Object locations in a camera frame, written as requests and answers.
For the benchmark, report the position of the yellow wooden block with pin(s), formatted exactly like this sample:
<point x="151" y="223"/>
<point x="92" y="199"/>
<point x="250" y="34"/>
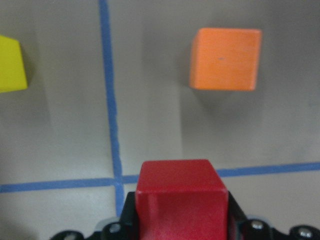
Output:
<point x="12" y="69"/>

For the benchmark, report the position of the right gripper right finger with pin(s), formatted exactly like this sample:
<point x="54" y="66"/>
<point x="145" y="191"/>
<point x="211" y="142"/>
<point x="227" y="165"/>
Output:
<point x="235" y="219"/>

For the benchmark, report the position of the red wooden block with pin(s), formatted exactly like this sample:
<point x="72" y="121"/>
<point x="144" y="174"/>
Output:
<point x="181" y="200"/>

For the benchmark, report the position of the orange wooden block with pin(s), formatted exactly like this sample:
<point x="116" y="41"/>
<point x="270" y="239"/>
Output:
<point x="225" y="59"/>

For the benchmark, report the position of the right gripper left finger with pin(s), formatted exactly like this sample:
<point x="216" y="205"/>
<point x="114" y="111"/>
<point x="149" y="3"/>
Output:
<point x="129" y="219"/>

